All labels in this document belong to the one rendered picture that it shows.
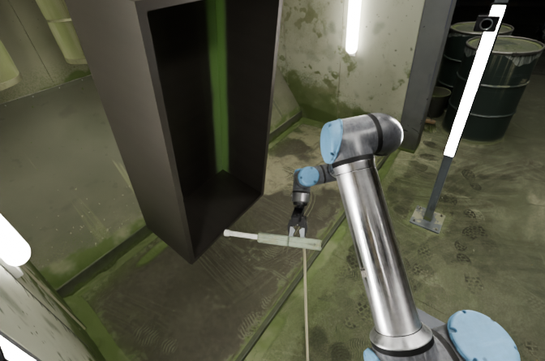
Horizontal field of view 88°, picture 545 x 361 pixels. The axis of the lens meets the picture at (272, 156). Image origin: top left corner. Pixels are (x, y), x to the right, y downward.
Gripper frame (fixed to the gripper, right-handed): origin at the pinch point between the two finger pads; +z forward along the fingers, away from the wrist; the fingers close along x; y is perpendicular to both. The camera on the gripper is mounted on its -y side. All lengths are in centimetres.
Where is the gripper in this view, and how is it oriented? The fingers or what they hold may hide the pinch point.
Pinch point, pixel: (296, 243)
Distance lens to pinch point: 145.0
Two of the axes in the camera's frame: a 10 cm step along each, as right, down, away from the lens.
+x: -9.7, -0.5, 2.4
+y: 2.2, 2.4, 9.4
